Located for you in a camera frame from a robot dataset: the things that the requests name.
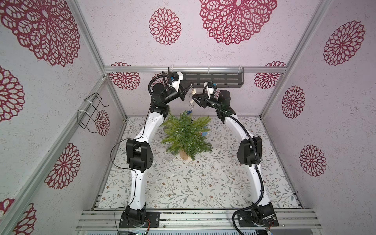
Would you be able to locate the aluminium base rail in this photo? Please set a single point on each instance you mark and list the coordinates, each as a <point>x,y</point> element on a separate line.
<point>195,219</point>

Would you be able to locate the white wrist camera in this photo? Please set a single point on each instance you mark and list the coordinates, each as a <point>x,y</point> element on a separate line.
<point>211,90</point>
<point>176,78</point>

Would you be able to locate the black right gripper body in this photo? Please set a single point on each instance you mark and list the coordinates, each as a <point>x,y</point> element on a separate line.
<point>202,101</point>

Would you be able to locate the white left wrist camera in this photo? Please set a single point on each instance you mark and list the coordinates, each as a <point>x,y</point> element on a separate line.
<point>176,78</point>

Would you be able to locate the string lights with ornaments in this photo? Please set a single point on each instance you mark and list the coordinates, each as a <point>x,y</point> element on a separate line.
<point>191,101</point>

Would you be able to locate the grey metal wall shelf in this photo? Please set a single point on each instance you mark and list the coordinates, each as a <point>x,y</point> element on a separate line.
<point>221,79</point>

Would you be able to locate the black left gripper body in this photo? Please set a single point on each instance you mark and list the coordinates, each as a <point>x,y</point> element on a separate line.
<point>180,93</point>

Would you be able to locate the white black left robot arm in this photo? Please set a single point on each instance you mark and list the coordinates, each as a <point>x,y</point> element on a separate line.
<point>139,153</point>

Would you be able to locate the small green christmas tree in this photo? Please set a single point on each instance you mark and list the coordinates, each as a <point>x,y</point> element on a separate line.
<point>183,133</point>

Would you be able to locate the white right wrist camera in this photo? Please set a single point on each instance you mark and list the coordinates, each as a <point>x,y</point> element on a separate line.
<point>211,90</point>

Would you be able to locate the black wire wall basket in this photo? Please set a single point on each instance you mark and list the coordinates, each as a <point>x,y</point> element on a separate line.
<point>94,118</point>

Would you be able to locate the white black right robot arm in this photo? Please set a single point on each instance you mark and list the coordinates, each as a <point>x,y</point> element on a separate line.
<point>261,212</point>

